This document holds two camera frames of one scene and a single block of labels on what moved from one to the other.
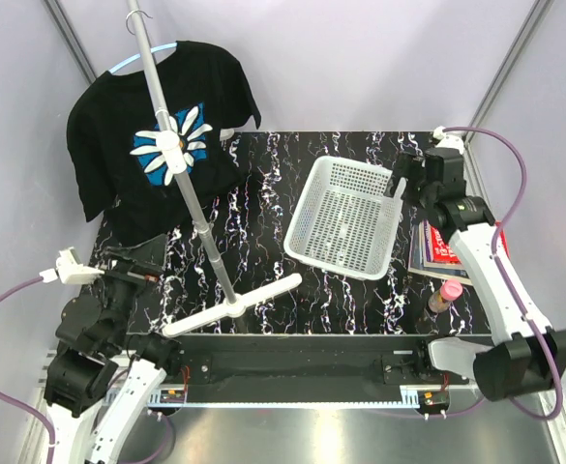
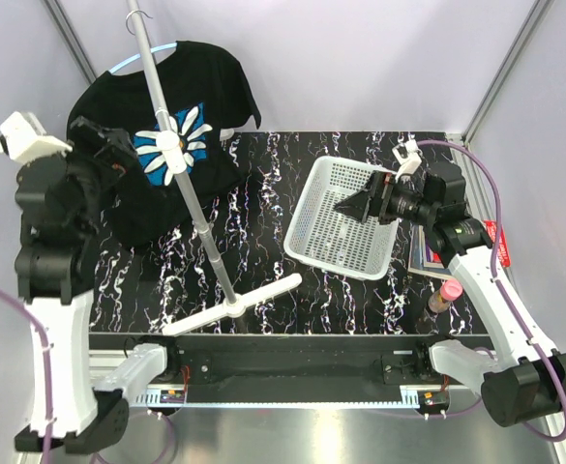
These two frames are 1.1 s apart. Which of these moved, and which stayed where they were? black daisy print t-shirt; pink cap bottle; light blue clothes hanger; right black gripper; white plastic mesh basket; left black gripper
Moved: left black gripper; right black gripper
Stayed: light blue clothes hanger; black daisy print t-shirt; pink cap bottle; white plastic mesh basket
